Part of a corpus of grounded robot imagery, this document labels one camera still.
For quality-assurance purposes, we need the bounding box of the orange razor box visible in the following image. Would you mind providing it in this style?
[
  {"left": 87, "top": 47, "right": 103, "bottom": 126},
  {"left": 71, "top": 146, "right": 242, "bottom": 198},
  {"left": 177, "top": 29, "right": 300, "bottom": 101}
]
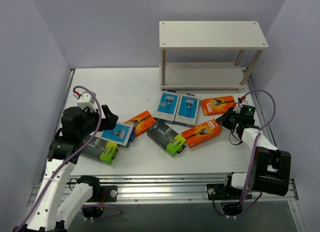
[
  {"left": 124, "top": 110, "right": 156, "bottom": 137},
  {"left": 200, "top": 95, "right": 236, "bottom": 116},
  {"left": 181, "top": 119, "right": 222, "bottom": 148}
]

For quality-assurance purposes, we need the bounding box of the orange razor box front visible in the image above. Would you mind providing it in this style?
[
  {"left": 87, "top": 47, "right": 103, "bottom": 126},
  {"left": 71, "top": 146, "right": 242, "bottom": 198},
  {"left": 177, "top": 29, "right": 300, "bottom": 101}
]
[{"left": 181, "top": 119, "right": 222, "bottom": 148}]

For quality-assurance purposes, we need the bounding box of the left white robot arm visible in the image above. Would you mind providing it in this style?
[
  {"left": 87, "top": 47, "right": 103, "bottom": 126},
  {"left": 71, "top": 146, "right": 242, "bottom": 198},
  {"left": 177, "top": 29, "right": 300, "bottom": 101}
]
[{"left": 13, "top": 102, "right": 119, "bottom": 232}]

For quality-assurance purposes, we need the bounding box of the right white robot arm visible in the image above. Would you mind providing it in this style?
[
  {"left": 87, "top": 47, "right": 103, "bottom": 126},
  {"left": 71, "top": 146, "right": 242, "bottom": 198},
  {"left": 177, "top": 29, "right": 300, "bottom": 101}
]
[{"left": 216, "top": 105, "right": 291, "bottom": 196}]

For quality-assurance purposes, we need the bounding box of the white two-tier shelf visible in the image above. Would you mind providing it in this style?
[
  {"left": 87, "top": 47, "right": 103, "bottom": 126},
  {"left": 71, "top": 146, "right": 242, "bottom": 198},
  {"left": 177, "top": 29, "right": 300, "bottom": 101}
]
[{"left": 159, "top": 21, "right": 269, "bottom": 92}]

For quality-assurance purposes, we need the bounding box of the blue razor box left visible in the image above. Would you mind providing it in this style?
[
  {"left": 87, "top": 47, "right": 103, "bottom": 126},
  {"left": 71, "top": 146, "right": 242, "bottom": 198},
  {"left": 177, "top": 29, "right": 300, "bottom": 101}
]
[{"left": 95, "top": 122, "right": 136, "bottom": 148}]

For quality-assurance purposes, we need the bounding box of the blue razor box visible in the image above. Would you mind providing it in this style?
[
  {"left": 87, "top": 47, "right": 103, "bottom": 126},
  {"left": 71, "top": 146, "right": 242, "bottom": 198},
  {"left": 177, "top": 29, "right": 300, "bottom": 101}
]
[
  {"left": 173, "top": 93, "right": 200, "bottom": 128},
  {"left": 95, "top": 122, "right": 136, "bottom": 148},
  {"left": 153, "top": 91, "right": 181, "bottom": 124}
]

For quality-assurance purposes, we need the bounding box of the black green razor box left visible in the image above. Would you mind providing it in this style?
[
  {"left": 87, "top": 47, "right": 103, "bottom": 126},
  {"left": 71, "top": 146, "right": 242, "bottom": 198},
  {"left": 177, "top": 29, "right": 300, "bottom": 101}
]
[{"left": 81, "top": 137, "right": 119, "bottom": 165}]

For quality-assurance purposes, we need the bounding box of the black green razor box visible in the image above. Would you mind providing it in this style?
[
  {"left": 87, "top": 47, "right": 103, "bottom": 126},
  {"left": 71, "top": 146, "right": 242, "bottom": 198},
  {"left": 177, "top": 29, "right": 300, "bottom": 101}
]
[
  {"left": 81, "top": 137, "right": 119, "bottom": 165},
  {"left": 146, "top": 120, "right": 186, "bottom": 157}
]

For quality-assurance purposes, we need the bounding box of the blue razor box right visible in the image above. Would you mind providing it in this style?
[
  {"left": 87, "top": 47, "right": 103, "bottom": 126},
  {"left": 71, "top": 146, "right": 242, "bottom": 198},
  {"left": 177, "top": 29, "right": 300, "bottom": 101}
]
[{"left": 173, "top": 93, "right": 200, "bottom": 128}]

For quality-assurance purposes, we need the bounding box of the black green razor box centre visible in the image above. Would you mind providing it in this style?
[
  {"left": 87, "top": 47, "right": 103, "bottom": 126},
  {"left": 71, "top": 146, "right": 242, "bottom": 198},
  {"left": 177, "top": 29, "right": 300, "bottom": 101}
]
[{"left": 146, "top": 120, "right": 186, "bottom": 157}]

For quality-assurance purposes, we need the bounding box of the blue razor box middle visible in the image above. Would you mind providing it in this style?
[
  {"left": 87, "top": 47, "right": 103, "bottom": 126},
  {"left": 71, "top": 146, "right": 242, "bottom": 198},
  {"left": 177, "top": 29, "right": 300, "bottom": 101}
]
[{"left": 153, "top": 91, "right": 181, "bottom": 124}]

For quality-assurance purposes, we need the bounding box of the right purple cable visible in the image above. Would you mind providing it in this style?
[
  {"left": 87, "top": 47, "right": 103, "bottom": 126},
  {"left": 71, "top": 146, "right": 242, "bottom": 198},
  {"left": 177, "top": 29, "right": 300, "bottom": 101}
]
[{"left": 219, "top": 89, "right": 277, "bottom": 217}]

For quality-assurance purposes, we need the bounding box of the purple cable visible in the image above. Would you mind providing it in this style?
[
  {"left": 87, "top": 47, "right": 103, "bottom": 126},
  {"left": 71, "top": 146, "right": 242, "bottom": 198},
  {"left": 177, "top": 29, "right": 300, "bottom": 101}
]
[
  {"left": 14, "top": 85, "right": 103, "bottom": 230},
  {"left": 219, "top": 89, "right": 277, "bottom": 217}
]

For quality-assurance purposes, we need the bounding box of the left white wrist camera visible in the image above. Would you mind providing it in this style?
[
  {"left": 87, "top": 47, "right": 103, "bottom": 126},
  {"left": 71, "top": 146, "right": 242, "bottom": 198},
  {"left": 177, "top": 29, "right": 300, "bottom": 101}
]
[{"left": 72, "top": 91, "right": 96, "bottom": 112}]

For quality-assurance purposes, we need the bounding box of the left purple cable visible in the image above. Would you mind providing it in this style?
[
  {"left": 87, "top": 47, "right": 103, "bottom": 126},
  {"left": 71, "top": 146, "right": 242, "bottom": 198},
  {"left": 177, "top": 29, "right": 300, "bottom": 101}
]
[{"left": 14, "top": 85, "right": 103, "bottom": 230}]

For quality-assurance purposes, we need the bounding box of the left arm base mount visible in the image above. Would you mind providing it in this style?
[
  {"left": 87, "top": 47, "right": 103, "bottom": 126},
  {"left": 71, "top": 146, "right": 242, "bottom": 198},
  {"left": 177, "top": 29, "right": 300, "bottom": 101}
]
[{"left": 80, "top": 185, "right": 118, "bottom": 219}]

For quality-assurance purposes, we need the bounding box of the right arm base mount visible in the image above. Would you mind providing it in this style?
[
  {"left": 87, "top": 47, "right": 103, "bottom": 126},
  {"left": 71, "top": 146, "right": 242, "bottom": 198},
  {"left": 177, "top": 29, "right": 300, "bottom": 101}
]
[{"left": 206, "top": 183, "right": 244, "bottom": 218}]

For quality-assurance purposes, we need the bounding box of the aluminium rail frame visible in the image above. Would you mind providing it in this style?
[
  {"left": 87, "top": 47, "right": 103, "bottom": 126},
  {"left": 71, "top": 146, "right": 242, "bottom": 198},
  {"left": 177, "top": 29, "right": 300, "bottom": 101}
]
[{"left": 26, "top": 173, "right": 300, "bottom": 210}]

